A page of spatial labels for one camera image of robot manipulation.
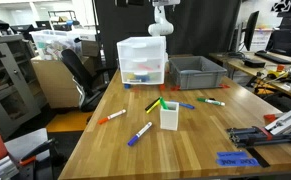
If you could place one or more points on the yellow highlighter pen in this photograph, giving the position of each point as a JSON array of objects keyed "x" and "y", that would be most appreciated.
[{"x": 153, "y": 107}]

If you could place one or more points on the black pen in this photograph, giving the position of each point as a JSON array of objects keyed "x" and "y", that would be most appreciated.
[{"x": 151, "y": 104}]

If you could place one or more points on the white pen holder cup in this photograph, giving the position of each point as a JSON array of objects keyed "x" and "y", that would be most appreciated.
[{"x": 169, "y": 118}]

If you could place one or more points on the dark blue pen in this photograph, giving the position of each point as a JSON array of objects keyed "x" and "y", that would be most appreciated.
[{"x": 186, "y": 105}]

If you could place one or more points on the red toy brick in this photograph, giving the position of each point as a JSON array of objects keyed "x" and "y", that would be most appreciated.
[
  {"x": 175, "y": 88},
  {"x": 224, "y": 86},
  {"x": 162, "y": 87}
]

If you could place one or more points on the blue toy brick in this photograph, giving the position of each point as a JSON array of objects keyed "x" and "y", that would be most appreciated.
[{"x": 127, "y": 86}]

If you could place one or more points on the green marker in cup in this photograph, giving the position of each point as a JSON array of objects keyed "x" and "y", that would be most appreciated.
[{"x": 163, "y": 103}]

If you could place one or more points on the white plastic drawer unit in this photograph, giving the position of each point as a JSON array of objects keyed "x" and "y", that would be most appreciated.
[{"x": 141, "y": 60}]

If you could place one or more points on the orange and white marker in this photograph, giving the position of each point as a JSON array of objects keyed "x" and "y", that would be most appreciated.
[{"x": 113, "y": 115}]

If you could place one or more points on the blue and white marker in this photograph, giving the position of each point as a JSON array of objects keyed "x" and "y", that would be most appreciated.
[{"x": 140, "y": 133}]

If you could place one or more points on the grey plastic bin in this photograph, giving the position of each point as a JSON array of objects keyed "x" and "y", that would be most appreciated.
[{"x": 198, "y": 78}]

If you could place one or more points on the black office chair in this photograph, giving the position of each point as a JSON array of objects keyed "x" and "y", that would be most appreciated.
[{"x": 81, "y": 76}]

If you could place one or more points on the green and white marker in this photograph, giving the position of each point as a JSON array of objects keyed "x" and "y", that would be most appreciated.
[{"x": 211, "y": 101}]

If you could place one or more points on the orange floor mat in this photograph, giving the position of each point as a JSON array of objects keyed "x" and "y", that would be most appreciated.
[{"x": 68, "y": 121}]

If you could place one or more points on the large cardboard box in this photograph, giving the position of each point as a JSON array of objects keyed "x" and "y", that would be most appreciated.
[{"x": 56, "y": 83}]

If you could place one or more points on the wooden side desk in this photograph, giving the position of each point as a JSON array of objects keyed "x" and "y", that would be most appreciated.
[{"x": 238, "y": 65}]

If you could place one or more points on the clear plastic storage tub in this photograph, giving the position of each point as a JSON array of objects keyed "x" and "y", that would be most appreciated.
[{"x": 56, "y": 45}]

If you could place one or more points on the blue tape label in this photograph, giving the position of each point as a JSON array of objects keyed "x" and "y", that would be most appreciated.
[
  {"x": 232, "y": 155},
  {"x": 238, "y": 162}
]

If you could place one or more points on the black computer monitor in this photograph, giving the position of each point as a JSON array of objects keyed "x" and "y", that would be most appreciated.
[{"x": 251, "y": 30}]

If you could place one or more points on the black tool with orange grip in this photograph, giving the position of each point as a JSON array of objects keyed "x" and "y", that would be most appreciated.
[{"x": 36, "y": 151}]

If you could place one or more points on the black keyboard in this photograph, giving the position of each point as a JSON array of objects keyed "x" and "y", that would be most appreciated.
[{"x": 273, "y": 57}]

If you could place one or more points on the grey metal cabinet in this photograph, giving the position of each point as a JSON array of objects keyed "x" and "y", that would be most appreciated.
[{"x": 8, "y": 90}]

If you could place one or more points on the aluminium rail with black clamp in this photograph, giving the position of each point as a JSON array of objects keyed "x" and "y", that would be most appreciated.
[{"x": 251, "y": 136}]

